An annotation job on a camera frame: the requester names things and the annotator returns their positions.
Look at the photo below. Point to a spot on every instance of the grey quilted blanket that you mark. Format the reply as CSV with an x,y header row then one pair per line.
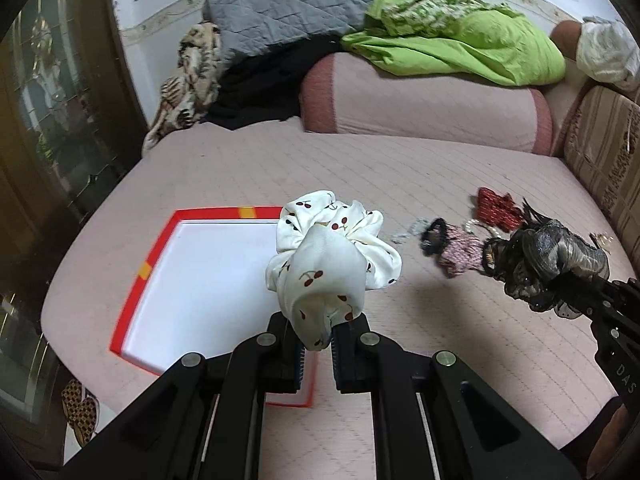
x,y
253,27

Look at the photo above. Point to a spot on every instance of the white plastic bag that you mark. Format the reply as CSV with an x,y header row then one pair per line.
x,y
607,52

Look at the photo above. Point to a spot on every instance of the red patterned scrunchie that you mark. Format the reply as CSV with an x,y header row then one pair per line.
x,y
498,211

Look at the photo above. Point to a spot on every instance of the patterned slipper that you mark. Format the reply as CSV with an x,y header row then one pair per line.
x,y
81,411

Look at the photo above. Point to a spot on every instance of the pink plaid scrunchie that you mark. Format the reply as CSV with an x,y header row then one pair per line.
x,y
462,252

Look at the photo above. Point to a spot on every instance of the dark grey sheer scrunchie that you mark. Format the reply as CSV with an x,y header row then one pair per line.
x,y
537,252

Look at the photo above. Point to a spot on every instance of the red white tray box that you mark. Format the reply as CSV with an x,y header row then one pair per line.
x,y
201,288

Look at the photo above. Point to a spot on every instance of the green blanket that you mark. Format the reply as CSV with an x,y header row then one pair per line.
x,y
409,38

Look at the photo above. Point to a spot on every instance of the dark wooden cabinet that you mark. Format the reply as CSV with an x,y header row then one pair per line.
x,y
71,127

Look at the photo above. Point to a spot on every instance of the right hand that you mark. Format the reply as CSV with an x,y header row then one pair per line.
x,y
612,436

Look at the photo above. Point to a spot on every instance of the beige striped pillow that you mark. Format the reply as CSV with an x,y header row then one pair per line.
x,y
602,150

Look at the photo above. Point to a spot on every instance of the leopard print cloth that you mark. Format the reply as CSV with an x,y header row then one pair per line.
x,y
187,94

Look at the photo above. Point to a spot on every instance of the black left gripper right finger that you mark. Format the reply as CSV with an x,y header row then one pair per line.
x,y
349,360

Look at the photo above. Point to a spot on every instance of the black cloth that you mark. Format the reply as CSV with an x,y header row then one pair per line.
x,y
266,87

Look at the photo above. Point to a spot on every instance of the pink bolster pillow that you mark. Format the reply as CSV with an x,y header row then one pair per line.
x,y
345,94

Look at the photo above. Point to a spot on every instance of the white cherry print scrunchie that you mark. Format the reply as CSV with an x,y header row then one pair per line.
x,y
328,256

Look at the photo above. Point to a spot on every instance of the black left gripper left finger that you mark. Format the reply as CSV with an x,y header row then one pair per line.
x,y
285,362

